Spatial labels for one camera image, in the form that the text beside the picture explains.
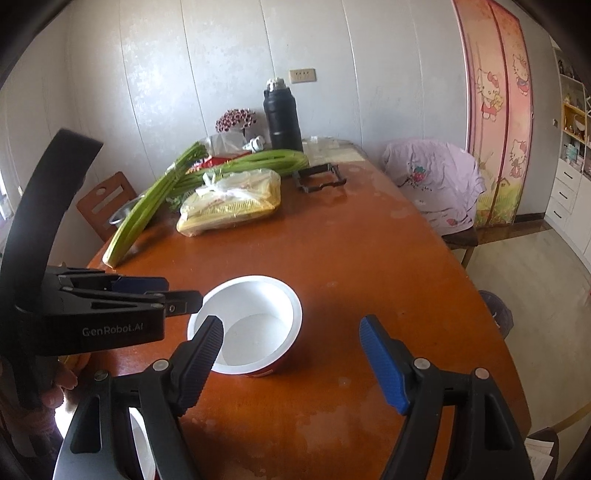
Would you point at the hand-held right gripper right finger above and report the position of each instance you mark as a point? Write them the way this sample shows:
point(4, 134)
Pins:
point(383, 364)

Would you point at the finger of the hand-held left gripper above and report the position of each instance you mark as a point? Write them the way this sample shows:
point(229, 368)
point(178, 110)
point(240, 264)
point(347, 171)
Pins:
point(184, 302)
point(138, 284)

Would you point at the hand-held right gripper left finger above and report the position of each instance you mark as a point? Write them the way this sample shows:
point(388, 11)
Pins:
point(203, 364)

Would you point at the red and white noodle cup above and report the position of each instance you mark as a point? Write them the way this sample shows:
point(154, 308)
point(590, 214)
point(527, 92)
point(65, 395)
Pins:
point(141, 443)
point(258, 332)

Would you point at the person's left forearm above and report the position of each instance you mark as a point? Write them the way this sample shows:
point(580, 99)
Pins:
point(32, 443)

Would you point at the person's left hand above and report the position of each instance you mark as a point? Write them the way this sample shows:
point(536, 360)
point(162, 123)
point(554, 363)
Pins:
point(62, 381)

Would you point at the celery bunch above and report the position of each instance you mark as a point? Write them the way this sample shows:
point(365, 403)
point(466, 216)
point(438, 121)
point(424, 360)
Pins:
point(138, 217)

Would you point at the steel bowl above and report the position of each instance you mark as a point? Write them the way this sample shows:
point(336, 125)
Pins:
point(122, 213)

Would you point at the wooden slat-back chair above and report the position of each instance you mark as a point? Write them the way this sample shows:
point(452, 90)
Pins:
point(99, 207)

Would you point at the yellow food in plastic bag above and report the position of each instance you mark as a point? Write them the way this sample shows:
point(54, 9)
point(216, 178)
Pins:
point(231, 203)

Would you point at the dark round stool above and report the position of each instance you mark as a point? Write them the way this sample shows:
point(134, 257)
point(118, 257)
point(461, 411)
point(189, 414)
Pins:
point(498, 314)

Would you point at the red packet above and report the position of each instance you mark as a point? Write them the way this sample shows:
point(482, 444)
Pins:
point(212, 162)

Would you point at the window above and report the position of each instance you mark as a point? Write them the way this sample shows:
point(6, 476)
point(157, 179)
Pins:
point(3, 203)

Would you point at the dark wooden chair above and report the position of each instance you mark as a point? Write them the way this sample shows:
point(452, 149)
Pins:
point(461, 237)

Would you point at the green vegetable stalks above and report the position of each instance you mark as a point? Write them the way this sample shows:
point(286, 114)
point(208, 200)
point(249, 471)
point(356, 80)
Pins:
point(268, 161)

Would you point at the white plastic bag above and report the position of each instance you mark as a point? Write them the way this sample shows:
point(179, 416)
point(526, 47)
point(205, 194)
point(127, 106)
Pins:
point(226, 142)

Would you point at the white papers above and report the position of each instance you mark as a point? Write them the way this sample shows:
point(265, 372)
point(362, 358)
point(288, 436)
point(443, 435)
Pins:
point(540, 454)

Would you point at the red and white bouquet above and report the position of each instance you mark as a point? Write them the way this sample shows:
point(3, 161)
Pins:
point(235, 119)

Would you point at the black thermos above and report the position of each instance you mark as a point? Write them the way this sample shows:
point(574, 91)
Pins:
point(282, 120)

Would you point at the folded clear table cover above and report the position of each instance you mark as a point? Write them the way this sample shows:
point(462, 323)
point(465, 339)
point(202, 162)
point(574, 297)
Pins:
point(332, 150)

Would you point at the white shelf cabinet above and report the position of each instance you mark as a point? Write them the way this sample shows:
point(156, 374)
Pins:
point(565, 194)

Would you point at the pink cartoon cloth wardrobe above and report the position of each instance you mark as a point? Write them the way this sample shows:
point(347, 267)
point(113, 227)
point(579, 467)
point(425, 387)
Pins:
point(494, 115)

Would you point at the black metal frame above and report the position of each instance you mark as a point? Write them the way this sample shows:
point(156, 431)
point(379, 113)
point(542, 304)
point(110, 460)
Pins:
point(323, 186)

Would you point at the beige wall socket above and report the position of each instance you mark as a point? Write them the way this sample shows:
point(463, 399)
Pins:
point(302, 75)

